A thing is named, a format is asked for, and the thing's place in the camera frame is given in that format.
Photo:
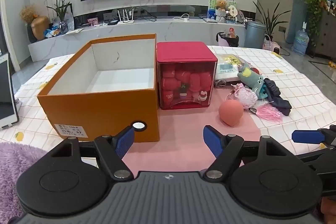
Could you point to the red storage box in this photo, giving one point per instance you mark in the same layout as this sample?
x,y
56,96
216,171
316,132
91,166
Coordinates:
x,y
183,56

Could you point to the green plant in glass vase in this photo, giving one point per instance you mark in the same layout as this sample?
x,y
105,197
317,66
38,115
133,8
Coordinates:
x,y
61,11

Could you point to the teal crocodile plush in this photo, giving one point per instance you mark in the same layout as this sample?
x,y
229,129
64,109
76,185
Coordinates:
x,y
250,81

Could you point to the teddy bear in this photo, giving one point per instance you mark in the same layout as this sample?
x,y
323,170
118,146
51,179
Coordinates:
x,y
221,7

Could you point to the black shopping bag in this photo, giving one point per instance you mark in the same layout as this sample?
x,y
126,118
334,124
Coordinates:
x,y
231,40

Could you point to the dried flowers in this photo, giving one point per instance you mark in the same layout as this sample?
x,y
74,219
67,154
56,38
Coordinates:
x,y
28,13

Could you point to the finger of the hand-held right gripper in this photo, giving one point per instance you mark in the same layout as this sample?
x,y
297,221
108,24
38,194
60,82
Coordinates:
x,y
307,136

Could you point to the dark navy cloth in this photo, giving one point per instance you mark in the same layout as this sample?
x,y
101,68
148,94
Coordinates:
x,y
277,98

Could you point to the orange cardboard box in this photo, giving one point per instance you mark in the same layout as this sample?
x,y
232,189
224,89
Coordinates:
x,y
99,106

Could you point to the grey trash can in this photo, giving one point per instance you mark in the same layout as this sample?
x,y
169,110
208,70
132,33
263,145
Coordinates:
x,y
254,35

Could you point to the peach plush ball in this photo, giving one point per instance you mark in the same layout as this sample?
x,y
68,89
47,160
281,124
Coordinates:
x,y
231,113

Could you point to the white packet with yellow label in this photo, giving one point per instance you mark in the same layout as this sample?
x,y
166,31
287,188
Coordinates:
x,y
227,66

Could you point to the white tablet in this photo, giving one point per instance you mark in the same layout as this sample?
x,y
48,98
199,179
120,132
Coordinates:
x,y
6,92

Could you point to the marble television console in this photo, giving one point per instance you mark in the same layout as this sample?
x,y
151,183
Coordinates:
x,y
147,29

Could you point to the long-leaf floor plant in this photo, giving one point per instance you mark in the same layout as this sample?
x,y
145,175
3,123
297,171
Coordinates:
x,y
270,22

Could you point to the small pink bag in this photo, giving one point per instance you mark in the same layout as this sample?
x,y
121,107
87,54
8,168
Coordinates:
x,y
270,46

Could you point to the pink tassel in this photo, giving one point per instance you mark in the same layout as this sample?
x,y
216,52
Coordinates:
x,y
270,114

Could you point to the small pink box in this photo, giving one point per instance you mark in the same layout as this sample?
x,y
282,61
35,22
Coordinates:
x,y
93,22

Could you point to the grey cabinet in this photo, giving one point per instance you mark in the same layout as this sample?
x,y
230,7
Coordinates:
x,y
326,32

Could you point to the pink mat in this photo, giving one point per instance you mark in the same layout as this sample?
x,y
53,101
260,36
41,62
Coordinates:
x,y
183,132

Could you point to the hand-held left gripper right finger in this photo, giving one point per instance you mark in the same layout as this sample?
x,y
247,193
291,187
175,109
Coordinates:
x,y
214,142

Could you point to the gold vase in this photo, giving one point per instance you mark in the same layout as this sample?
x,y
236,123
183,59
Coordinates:
x,y
40,27

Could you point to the purple fluffy rug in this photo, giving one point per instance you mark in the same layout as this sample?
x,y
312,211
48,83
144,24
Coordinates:
x,y
13,174

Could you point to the potted leafy plant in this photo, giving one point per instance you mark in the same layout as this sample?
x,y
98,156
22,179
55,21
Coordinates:
x,y
313,3

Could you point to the white router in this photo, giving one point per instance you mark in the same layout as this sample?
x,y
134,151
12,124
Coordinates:
x,y
126,20

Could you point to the large water bottle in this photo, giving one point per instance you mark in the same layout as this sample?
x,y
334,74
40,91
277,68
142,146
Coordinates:
x,y
300,41

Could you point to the checked lemon print sheet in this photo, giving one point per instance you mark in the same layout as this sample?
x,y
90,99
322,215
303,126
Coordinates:
x,y
302,77

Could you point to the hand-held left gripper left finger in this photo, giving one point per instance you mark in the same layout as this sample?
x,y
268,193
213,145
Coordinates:
x,y
124,142

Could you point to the round hand fan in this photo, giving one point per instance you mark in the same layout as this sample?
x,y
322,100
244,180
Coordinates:
x,y
241,16

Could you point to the snack bag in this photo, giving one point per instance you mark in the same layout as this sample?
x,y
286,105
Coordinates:
x,y
53,32

